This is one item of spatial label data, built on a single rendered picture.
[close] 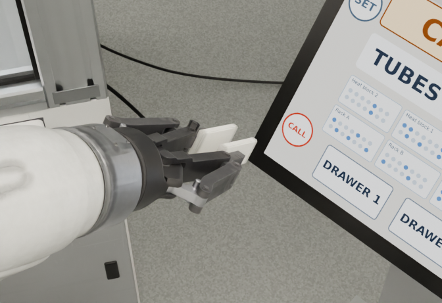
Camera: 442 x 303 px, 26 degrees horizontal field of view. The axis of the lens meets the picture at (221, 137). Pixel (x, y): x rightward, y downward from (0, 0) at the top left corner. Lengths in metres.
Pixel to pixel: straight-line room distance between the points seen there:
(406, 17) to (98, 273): 0.80
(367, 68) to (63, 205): 0.50
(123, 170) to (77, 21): 0.41
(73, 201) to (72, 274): 0.95
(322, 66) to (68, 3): 0.30
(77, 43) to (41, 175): 0.50
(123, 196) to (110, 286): 0.95
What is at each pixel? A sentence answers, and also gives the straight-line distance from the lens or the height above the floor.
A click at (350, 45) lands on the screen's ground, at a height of 1.11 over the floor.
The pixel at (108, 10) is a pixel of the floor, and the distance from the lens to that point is 2.64.
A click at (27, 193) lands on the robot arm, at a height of 1.38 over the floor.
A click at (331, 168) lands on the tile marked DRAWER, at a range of 1.13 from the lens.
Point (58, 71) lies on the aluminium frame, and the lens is 1.21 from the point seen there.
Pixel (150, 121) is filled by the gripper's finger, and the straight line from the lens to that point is 0.93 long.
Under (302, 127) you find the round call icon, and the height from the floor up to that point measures 1.02.
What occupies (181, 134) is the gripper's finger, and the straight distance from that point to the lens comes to 0.94.
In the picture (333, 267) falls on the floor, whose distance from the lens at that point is 2.20.
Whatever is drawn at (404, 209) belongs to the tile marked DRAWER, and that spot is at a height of 1.01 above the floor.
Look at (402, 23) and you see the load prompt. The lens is 1.08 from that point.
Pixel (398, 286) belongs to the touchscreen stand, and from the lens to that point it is 1.40.
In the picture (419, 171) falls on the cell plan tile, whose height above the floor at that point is 1.05.
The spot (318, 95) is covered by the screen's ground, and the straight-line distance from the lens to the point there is 1.13.
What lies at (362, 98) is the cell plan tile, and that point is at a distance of 1.10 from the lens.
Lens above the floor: 1.94
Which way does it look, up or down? 55 degrees down
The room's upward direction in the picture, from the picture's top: straight up
